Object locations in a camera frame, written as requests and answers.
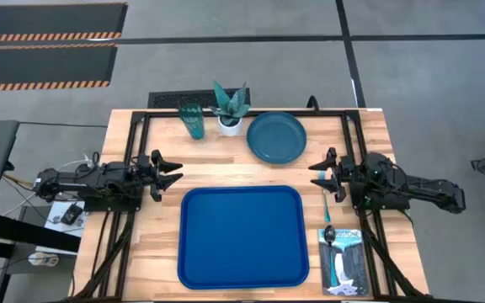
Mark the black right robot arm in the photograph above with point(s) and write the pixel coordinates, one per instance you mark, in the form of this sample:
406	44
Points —
394	181

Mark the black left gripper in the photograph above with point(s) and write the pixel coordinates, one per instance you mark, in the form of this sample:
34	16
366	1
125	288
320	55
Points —
143	174

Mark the teal ribbed plastic cup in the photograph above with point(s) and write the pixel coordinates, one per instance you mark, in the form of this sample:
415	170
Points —
194	122

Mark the teal round plate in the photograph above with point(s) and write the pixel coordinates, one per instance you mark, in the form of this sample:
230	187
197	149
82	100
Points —
277	138

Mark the blue rectangular plastic tray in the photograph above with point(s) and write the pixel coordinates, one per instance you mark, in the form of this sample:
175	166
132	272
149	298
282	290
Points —
242	237

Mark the black power adapter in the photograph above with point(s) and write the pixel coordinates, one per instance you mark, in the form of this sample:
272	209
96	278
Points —
72	214

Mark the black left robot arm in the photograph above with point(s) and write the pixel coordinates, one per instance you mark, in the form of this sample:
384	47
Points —
99	179

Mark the white paper sheet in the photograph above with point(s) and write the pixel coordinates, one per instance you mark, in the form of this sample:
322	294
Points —
55	214

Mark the white power strip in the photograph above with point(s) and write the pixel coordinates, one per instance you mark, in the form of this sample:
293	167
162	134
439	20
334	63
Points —
44	259

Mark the black perforated floor mat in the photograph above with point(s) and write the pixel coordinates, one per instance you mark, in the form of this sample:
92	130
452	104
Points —
171	99

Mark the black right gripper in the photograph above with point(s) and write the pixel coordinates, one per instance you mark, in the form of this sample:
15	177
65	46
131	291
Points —
344	172

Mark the black mat with orange stripes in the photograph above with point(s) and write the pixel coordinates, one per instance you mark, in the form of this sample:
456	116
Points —
40	63
44	19

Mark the succulent plant in white pot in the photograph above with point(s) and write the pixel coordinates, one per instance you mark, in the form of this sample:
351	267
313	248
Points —
230	109

